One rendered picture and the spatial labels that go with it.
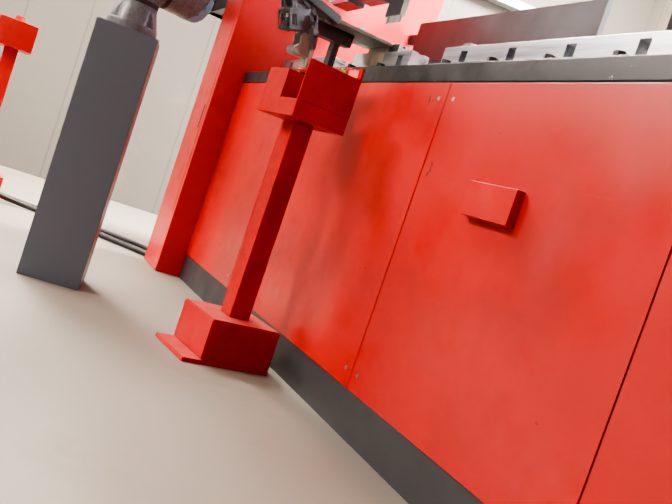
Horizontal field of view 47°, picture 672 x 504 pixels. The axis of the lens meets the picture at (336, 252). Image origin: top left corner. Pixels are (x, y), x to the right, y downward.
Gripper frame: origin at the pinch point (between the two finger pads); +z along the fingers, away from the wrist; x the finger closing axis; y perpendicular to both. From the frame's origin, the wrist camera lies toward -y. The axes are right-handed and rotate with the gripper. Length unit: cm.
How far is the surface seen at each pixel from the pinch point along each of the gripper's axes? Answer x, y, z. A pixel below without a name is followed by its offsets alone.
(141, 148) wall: -358, -65, 64
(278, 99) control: 4.8, 11.1, 9.0
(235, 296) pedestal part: 7, 24, 59
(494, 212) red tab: 81, 5, 25
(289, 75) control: 5.2, 8.1, 2.9
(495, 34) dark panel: -35, -97, -11
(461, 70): 50, -11, 0
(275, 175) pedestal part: 6.9, 12.9, 28.2
